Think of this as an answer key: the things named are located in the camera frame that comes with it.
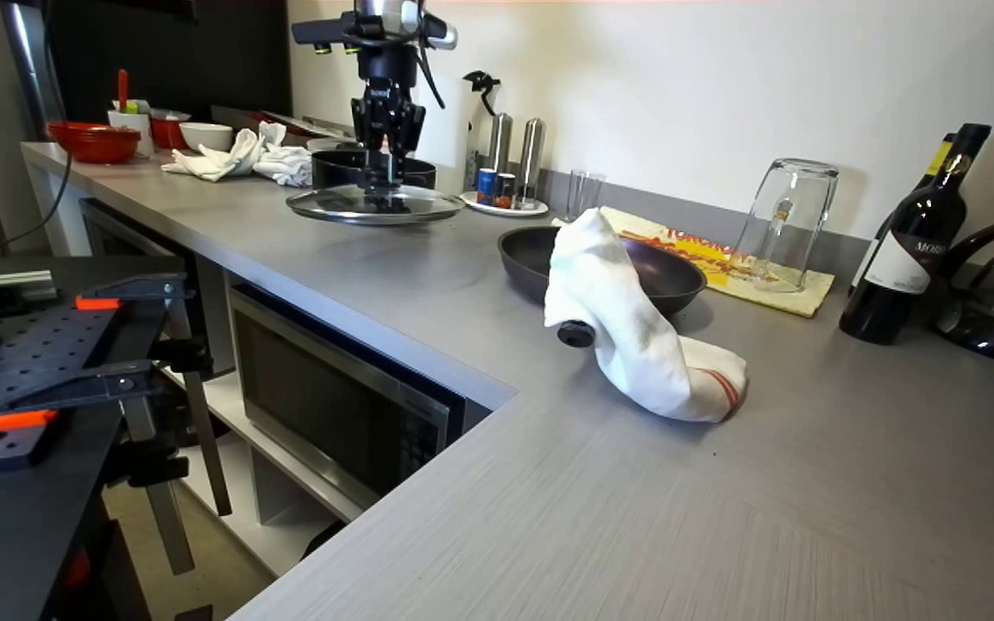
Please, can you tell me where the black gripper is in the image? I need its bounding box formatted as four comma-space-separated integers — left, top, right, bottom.
345, 45, 430, 207

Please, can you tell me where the glass lid with black knob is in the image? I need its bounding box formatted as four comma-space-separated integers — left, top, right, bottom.
281, 181, 467, 230

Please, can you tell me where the blue can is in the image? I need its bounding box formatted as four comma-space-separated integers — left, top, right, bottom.
472, 166, 502, 207

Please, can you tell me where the small white plate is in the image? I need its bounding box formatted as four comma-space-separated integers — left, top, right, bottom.
455, 187, 556, 226

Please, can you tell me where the crumpled white cloth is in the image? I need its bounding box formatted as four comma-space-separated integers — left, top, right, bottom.
159, 119, 316, 195

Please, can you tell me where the black frying pan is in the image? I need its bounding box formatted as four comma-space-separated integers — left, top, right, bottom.
495, 226, 710, 353

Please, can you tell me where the white bowl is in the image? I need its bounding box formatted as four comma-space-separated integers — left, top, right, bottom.
177, 119, 239, 156

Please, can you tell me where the clear drinking glass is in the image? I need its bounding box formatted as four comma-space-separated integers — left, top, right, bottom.
562, 166, 608, 226

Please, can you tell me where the small red cup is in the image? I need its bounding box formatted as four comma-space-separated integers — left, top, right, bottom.
149, 112, 192, 153

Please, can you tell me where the built-in microwave oven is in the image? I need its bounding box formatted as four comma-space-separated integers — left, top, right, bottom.
224, 282, 468, 499

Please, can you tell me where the white utensil cup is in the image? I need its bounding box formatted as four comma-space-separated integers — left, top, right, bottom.
104, 103, 156, 158

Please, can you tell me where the large red bowl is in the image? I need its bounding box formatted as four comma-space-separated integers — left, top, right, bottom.
43, 119, 144, 170

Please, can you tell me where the white towel with red stripes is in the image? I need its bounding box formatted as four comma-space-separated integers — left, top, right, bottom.
540, 203, 752, 429

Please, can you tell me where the clear upturned glass jar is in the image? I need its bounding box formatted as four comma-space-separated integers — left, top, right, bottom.
732, 156, 844, 297

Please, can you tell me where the black perforated breadboard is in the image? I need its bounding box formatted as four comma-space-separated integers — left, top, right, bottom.
0, 304, 120, 482

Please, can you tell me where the yellow cutting board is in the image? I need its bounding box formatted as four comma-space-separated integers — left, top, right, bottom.
597, 203, 843, 320

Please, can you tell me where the black work table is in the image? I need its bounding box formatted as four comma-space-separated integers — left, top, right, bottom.
0, 251, 222, 621

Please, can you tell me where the dark wine bottle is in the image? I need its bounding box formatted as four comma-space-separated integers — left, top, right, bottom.
837, 122, 994, 349

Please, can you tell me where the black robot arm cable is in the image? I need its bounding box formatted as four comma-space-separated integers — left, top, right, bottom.
409, 20, 452, 114

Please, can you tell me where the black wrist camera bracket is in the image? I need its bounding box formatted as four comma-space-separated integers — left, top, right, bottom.
285, 9, 462, 54

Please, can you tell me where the orange-handled bar clamp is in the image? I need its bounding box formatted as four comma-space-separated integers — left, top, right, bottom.
70, 273, 239, 522
0, 357, 199, 581

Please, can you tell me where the long black power cable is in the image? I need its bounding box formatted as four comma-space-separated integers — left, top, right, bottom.
0, 145, 75, 264

